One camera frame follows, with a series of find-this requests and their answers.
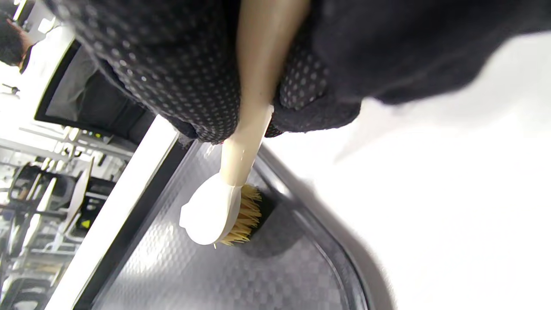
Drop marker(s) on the white desk leg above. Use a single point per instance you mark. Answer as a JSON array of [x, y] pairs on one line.
[[79, 193]]

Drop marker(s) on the black plastic tray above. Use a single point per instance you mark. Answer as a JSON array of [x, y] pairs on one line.
[[215, 280]]

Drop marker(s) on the black framed monitor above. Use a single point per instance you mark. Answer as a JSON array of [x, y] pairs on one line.
[[69, 94]]

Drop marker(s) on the white pot brush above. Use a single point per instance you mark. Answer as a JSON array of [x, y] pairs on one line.
[[211, 215]]

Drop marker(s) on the person's right hand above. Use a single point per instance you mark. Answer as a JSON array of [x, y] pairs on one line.
[[409, 47]]

